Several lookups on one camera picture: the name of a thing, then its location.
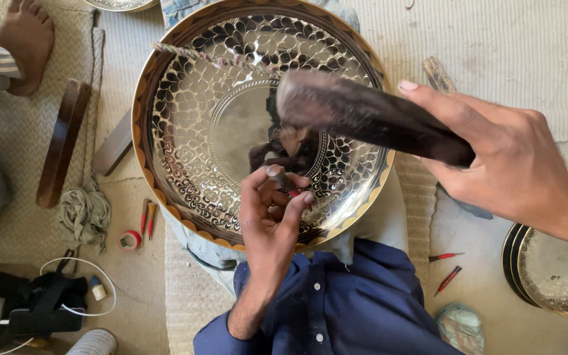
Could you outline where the person's right hand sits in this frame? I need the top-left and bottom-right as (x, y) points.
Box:
(398, 80), (568, 226)

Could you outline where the person's left hand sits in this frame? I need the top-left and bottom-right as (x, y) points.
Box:
(239, 165), (315, 297)

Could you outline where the red-handled engraving chisel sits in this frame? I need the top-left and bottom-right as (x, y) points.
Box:
(268, 168), (310, 210)

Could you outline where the dark wooden mallet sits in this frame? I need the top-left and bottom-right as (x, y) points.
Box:
(275, 69), (477, 168)

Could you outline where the dark-rimmed brass plate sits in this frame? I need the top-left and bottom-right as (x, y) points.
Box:
(501, 223), (531, 304)
(509, 224), (543, 309)

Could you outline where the large engraved brass plate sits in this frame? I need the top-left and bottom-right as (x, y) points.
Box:
(131, 0), (396, 252)

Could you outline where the blue button shirt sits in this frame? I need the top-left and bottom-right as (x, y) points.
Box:
(193, 238), (568, 355)

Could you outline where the weathered wooden stick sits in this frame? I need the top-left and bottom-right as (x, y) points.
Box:
(421, 56), (458, 95)

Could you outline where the red tape roll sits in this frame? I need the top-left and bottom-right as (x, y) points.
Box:
(118, 230), (143, 252)

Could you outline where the short wooden block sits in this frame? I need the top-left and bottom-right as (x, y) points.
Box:
(91, 108), (134, 177)

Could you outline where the small white bottle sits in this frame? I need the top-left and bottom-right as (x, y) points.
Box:
(89, 275), (108, 302)

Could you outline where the crumpled grey-green rag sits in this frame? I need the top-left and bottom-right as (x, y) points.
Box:
(57, 178), (112, 255)

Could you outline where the white ribbed roll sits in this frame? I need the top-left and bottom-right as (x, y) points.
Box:
(65, 328), (118, 355)

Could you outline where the black bag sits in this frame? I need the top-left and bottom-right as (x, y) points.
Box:
(0, 249), (90, 348)

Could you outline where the long dark wooden plank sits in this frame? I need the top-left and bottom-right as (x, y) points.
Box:
(35, 79), (92, 209)

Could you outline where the black phone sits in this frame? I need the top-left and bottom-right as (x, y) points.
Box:
(7, 308), (86, 337)

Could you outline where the beige woven mat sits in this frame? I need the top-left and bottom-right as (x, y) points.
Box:
(0, 0), (107, 263)

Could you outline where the silver plate rim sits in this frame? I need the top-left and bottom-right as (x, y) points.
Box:
(81, 0), (161, 13)

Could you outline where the thin red-handled tool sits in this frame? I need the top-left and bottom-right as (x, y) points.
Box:
(428, 252), (466, 263)
(433, 265), (463, 298)

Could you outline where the white cable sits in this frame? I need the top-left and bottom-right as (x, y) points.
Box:
(0, 256), (117, 355)

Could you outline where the braided rope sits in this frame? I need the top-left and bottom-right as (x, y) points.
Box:
(153, 42), (285, 80)

